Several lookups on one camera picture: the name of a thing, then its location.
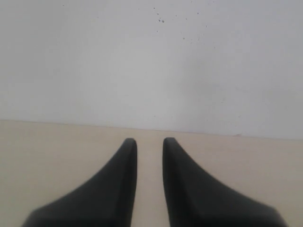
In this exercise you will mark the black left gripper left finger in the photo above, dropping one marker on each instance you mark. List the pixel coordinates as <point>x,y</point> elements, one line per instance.
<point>105,200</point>

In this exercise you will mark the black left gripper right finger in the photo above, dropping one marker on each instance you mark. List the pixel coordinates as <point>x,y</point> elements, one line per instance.
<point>194,198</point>

